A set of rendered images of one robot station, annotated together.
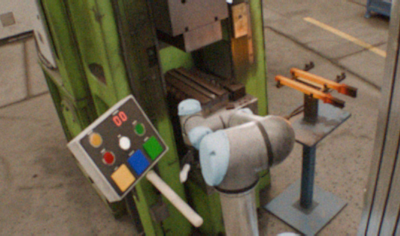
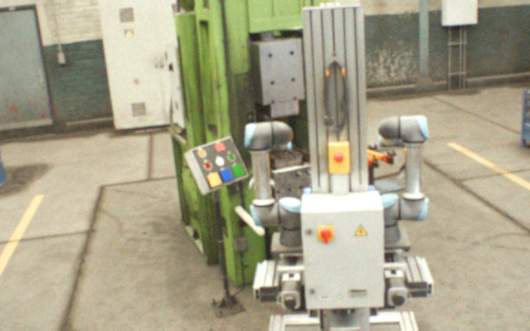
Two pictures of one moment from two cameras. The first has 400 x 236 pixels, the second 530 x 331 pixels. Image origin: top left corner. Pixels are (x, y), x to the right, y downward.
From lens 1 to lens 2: 2.13 m
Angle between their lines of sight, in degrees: 18
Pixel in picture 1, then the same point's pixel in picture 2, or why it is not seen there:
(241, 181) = (259, 144)
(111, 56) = (223, 113)
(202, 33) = (283, 107)
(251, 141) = (264, 127)
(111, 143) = (211, 158)
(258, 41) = not seen: hidden behind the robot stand
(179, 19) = (268, 94)
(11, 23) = (142, 114)
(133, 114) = (229, 148)
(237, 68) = not seen: hidden behind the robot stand
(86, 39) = (209, 106)
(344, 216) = not seen: hidden behind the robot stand
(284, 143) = (280, 131)
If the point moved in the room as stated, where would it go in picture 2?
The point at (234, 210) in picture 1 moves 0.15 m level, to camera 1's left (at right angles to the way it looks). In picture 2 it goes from (256, 163) to (227, 164)
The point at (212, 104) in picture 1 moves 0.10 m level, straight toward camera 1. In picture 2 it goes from (288, 159) to (285, 164)
